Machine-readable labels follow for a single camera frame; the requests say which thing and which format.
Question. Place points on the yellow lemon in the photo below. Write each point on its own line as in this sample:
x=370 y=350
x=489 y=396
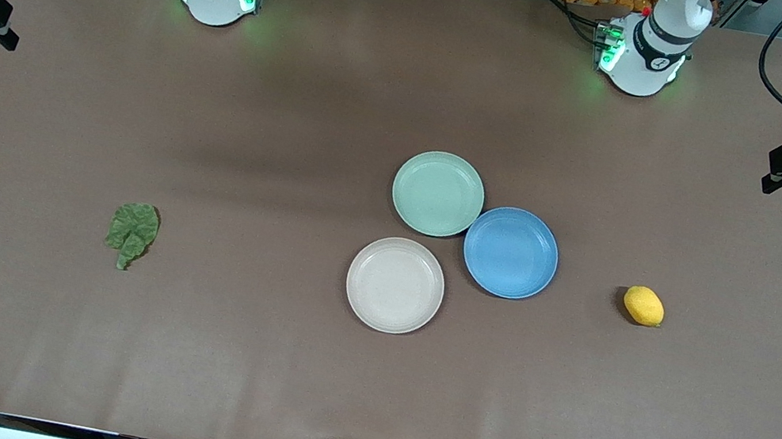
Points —
x=644 y=305

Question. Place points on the green lettuce leaf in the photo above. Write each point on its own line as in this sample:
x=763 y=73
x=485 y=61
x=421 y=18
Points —
x=132 y=230

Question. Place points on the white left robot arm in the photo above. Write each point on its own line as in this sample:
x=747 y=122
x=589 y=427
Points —
x=654 y=49

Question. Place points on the blue plate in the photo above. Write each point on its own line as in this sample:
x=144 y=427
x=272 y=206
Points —
x=510 y=253

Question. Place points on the light green plate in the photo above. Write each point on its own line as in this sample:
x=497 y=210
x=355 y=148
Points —
x=437 y=194

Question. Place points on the beige plate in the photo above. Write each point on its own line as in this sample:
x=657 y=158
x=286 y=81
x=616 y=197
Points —
x=395 y=285

